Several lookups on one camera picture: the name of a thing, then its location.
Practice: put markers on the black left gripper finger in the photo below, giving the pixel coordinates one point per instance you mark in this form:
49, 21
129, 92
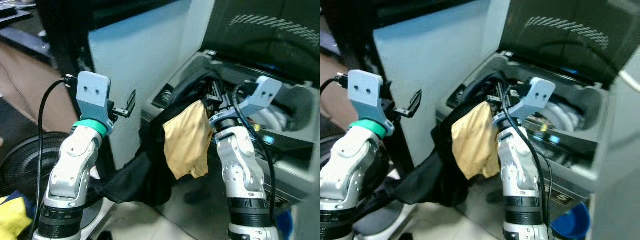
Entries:
129, 107
134, 101
419, 101
413, 107

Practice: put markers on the yellow cloth garment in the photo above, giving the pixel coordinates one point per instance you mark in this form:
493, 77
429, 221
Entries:
475, 140
187, 140

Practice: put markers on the black garment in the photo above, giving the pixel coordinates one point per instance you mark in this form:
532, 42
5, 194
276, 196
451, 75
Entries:
150, 175
440, 165

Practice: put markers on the grey top-load washing machine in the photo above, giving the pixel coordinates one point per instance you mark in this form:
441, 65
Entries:
575, 155
295, 150

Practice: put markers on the white cabinet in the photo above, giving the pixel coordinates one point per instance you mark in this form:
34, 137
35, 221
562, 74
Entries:
425, 60
140, 60

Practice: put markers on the stainless steel washer drum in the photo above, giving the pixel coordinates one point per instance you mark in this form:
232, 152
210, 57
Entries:
274, 117
557, 117

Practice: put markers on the dark transparent washer lid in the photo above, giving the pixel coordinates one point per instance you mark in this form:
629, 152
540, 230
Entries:
260, 40
565, 50

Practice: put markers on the blue plastic basin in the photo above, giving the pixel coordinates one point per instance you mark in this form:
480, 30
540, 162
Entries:
572, 222
284, 225

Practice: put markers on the yellow and blue cloth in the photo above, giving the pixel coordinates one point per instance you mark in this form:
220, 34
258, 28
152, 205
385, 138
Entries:
12, 217

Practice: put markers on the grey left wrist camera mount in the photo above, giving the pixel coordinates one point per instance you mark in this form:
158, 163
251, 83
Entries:
94, 92
365, 92

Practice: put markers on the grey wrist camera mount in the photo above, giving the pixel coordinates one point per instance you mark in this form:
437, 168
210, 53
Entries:
265, 92
365, 92
537, 95
94, 92

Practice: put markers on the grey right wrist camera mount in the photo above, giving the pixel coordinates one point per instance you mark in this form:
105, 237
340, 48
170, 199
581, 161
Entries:
537, 95
265, 92

